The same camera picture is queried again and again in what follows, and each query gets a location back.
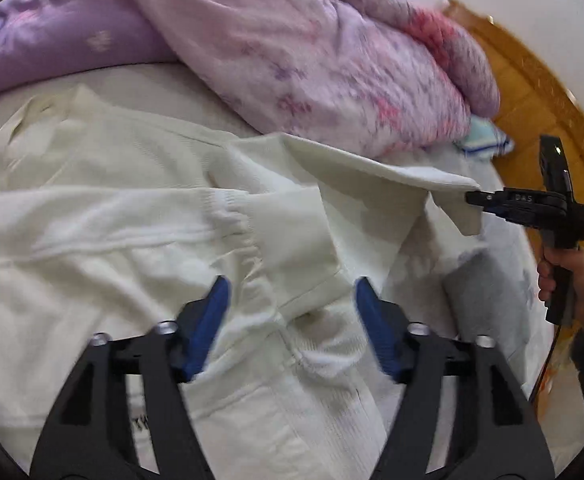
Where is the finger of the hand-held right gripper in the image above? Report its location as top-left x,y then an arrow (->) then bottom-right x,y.
466,189 -> 506,217

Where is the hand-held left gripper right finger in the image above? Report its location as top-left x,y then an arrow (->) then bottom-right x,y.
354,277 -> 556,480

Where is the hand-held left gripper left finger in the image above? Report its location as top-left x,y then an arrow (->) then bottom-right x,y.
29,275 -> 233,480

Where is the white sweatshirt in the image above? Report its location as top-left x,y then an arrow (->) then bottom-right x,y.
0,84 -> 483,480

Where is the person's right hand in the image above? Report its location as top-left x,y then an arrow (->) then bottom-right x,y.
537,246 -> 584,328

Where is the blue white striped cloth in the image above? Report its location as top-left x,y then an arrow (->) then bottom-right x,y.
452,115 -> 515,161

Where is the pink floral quilt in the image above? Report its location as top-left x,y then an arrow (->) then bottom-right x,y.
109,0 -> 501,157

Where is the purple floral pillow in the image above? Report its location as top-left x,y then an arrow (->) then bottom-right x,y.
0,0 -> 177,102

